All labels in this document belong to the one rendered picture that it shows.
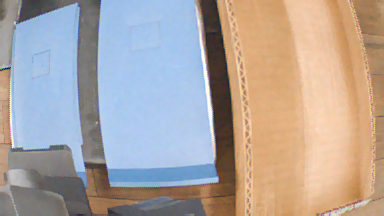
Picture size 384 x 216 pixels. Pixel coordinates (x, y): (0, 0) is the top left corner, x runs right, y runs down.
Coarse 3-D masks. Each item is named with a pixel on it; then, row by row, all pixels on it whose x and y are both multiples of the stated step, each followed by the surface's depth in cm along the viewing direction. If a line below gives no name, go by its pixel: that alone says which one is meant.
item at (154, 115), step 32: (128, 0) 78; (160, 0) 78; (192, 0) 78; (128, 32) 77; (160, 32) 78; (192, 32) 78; (128, 64) 77; (160, 64) 77; (192, 64) 77; (128, 96) 76; (160, 96) 76; (192, 96) 76; (128, 128) 76; (160, 128) 76; (192, 128) 76; (128, 160) 75; (160, 160) 75; (192, 160) 75
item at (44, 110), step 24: (24, 24) 78; (48, 24) 78; (72, 24) 78; (24, 48) 77; (48, 48) 77; (72, 48) 77; (24, 72) 76; (72, 72) 77; (24, 96) 76; (48, 96) 76; (72, 96) 76; (24, 120) 75; (48, 120) 76; (72, 120) 76; (24, 144) 75; (48, 144) 75; (72, 144) 75
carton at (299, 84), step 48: (240, 0) 80; (288, 0) 81; (336, 0) 81; (240, 48) 73; (288, 48) 80; (336, 48) 80; (240, 96) 72; (288, 96) 79; (336, 96) 79; (240, 144) 73; (288, 144) 78; (336, 144) 78; (240, 192) 73; (288, 192) 77; (336, 192) 77
